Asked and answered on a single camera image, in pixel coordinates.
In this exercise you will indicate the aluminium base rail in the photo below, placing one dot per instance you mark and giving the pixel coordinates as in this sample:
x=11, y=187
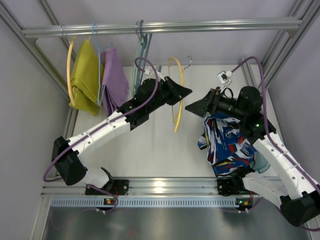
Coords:
x=144, y=187

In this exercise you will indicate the aluminium frame post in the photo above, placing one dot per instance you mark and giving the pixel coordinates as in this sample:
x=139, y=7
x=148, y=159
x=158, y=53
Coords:
x=286, y=41
x=12, y=22

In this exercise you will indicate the aluminium hanging rail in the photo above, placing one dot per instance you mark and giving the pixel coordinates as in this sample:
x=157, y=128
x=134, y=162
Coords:
x=277, y=23

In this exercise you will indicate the blue white patterned trousers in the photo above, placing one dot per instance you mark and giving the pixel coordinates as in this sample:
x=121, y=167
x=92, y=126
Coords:
x=227, y=148

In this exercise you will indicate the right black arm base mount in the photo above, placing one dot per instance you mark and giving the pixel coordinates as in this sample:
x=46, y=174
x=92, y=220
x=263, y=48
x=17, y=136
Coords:
x=232, y=185

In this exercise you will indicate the slotted grey cable duct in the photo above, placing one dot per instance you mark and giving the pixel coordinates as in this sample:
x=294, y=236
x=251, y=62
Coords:
x=151, y=202

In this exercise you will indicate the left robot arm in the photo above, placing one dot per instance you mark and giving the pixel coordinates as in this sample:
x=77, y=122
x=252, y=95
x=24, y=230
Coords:
x=68, y=155

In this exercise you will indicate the mustard yellow garment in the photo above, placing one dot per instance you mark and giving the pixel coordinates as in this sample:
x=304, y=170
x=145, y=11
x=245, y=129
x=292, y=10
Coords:
x=84, y=76

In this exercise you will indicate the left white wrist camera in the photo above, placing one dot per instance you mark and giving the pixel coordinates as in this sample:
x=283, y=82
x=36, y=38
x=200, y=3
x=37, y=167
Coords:
x=150, y=74

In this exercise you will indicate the teal plastic basket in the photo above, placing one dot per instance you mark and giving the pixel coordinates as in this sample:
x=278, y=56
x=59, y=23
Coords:
x=259, y=163

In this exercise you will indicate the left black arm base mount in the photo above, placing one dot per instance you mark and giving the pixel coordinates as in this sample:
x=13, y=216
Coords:
x=119, y=187

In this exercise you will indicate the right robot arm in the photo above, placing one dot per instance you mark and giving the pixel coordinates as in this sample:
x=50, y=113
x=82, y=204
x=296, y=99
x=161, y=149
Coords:
x=298, y=198

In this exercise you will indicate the teal blue empty hanger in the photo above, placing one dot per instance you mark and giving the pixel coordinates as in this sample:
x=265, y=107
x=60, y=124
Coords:
x=144, y=41

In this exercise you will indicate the light blue hanger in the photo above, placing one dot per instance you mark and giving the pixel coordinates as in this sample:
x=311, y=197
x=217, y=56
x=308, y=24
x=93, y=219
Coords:
x=100, y=88

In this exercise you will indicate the purple garment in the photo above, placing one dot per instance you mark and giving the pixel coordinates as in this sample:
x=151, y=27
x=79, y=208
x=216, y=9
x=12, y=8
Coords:
x=115, y=86

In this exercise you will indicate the right aluminium frame post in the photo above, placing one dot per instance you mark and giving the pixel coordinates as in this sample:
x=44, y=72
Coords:
x=286, y=41

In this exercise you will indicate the yellow hanger with trousers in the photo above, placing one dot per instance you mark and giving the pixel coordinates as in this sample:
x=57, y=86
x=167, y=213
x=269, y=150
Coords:
x=176, y=118

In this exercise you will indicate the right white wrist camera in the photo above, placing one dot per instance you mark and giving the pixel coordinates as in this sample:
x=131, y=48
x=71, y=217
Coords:
x=224, y=77

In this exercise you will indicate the left aluminium frame post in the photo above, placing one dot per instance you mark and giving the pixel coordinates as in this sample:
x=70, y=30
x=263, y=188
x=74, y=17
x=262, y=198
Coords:
x=12, y=22

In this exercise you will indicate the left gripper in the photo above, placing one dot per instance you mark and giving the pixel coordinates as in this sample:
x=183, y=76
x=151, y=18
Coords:
x=169, y=89

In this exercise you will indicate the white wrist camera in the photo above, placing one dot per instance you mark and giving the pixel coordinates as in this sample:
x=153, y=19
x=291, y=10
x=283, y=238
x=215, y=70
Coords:
x=224, y=77
x=150, y=74

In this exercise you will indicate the yellow hanger on left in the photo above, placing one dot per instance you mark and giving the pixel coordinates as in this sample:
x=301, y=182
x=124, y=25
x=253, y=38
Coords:
x=72, y=90

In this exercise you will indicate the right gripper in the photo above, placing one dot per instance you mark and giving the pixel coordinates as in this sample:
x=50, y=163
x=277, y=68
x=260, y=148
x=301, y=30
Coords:
x=213, y=101

